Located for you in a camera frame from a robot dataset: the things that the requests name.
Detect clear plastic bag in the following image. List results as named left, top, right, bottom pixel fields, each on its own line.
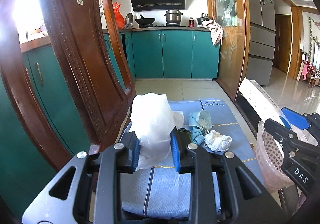
left=130, top=93, right=184, bottom=170

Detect light blue cloth rag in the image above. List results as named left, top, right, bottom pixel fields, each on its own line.
left=189, top=110, right=213, bottom=145

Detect white tissue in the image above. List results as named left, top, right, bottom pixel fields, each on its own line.
left=204, top=130, right=232, bottom=152

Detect white blue cardboard box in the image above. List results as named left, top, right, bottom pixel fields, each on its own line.
left=239, top=77, right=290, bottom=128

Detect dark green crumpled scrap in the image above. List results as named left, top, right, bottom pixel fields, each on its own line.
left=178, top=128, right=191, bottom=143

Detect pink plastic waste basket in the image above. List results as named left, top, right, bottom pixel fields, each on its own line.
left=254, top=121, right=295, bottom=193

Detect red chairs in background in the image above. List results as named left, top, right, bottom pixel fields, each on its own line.
left=297, top=50, right=319, bottom=88

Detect blue striped seat cushion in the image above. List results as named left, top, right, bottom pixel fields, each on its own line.
left=120, top=99, right=263, bottom=219

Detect brown wooden interior door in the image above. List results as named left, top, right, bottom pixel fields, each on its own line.
left=273, top=14, right=292, bottom=73

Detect teal lower cabinets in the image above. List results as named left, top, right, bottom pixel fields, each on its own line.
left=1, top=30, right=219, bottom=219

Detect pink hanging towel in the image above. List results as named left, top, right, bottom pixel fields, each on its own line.
left=202, top=20, right=223, bottom=46

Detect red canister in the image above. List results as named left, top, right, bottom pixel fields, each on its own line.
left=189, top=17, right=195, bottom=27

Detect silver multi-door refrigerator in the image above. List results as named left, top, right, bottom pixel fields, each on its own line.
left=246, top=0, right=276, bottom=86

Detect black wok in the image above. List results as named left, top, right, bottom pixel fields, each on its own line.
left=135, top=14, right=155, bottom=28

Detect steel stock pot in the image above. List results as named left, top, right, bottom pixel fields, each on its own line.
left=165, top=9, right=183, bottom=24

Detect steel pan lid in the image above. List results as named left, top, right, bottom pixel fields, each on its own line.
left=125, top=13, right=133, bottom=28

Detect orange plastic bag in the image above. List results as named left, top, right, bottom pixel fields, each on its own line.
left=113, top=2, right=125, bottom=29

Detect carved dark wooden chair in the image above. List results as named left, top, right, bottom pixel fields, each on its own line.
left=1, top=0, right=136, bottom=171

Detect black kettle pot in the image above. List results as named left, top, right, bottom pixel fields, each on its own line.
left=196, top=13, right=210, bottom=26

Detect glass sliding door wooden frame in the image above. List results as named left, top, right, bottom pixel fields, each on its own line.
left=208, top=0, right=251, bottom=102

